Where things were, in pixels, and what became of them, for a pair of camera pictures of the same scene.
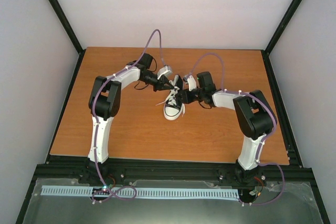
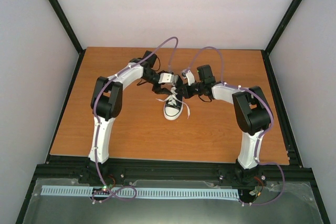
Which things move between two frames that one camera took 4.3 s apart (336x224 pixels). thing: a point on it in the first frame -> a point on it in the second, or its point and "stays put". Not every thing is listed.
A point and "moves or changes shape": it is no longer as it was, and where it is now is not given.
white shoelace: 172,99 moves or changes shape
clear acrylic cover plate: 297,205 stays put
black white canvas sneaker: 173,108 stays put
